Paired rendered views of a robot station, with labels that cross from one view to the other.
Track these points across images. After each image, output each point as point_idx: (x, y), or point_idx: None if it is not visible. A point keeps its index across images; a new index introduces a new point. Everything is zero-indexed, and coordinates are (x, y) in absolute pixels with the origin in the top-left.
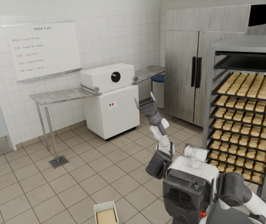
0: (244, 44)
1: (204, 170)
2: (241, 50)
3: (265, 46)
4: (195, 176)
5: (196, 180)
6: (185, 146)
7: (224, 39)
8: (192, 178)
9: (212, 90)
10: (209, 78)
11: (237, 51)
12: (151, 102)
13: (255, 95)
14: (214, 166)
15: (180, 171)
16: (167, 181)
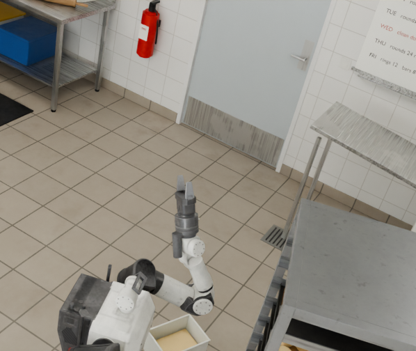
0: (333, 244)
1: (114, 320)
2: (293, 237)
3: (305, 263)
4: (98, 308)
5: (90, 308)
6: (135, 275)
7: (401, 230)
8: (92, 303)
9: (282, 278)
10: (282, 251)
11: None
12: (184, 197)
13: (282, 342)
14: (129, 332)
15: (106, 291)
16: (83, 278)
